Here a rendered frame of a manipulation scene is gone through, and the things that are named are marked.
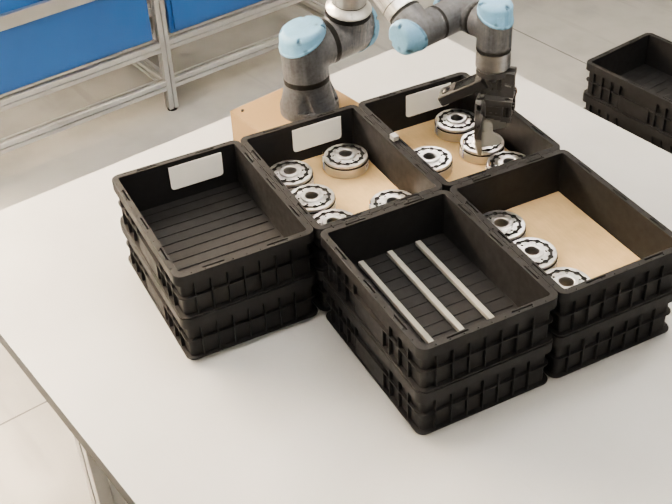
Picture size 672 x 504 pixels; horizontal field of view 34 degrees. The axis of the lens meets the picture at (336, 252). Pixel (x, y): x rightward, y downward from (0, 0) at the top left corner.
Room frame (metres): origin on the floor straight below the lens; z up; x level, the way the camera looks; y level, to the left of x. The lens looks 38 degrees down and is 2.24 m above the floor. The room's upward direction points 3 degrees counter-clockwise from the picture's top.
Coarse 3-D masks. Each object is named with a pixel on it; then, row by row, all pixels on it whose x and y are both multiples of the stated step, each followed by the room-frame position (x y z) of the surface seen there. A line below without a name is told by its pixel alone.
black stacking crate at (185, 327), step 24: (144, 264) 1.81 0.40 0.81; (288, 288) 1.70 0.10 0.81; (168, 312) 1.71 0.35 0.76; (216, 312) 1.63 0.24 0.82; (240, 312) 1.67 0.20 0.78; (264, 312) 1.69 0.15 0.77; (288, 312) 1.71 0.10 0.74; (312, 312) 1.74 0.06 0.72; (192, 336) 1.62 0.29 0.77; (216, 336) 1.64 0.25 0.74; (240, 336) 1.67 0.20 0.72
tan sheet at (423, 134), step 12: (432, 120) 2.29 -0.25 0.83; (396, 132) 2.24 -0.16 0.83; (408, 132) 2.24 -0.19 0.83; (420, 132) 2.24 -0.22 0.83; (432, 132) 2.24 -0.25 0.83; (408, 144) 2.19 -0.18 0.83; (420, 144) 2.19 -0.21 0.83; (432, 144) 2.18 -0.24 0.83; (444, 144) 2.18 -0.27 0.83; (456, 144) 2.18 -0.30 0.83; (456, 156) 2.13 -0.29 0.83; (456, 168) 2.08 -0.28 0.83; (468, 168) 2.08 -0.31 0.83; (480, 168) 2.07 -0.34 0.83
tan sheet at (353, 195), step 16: (304, 160) 2.14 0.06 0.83; (320, 160) 2.14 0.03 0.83; (368, 160) 2.13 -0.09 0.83; (320, 176) 2.07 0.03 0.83; (368, 176) 2.06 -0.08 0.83; (384, 176) 2.06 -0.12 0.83; (336, 192) 2.01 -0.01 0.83; (352, 192) 2.00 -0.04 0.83; (368, 192) 2.00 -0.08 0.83; (336, 208) 1.95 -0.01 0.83; (352, 208) 1.94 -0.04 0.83; (368, 208) 1.94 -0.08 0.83
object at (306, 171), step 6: (282, 162) 2.09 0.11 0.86; (288, 162) 2.09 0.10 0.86; (294, 162) 2.09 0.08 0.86; (300, 162) 2.09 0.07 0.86; (276, 168) 2.07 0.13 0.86; (300, 168) 2.06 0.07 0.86; (306, 168) 2.06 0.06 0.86; (276, 174) 2.04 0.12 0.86; (300, 174) 2.04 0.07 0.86; (306, 174) 2.04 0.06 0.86; (282, 180) 2.02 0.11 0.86; (288, 180) 2.02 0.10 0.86; (294, 180) 2.02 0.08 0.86; (300, 180) 2.01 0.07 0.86; (306, 180) 2.02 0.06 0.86; (288, 186) 2.00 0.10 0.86
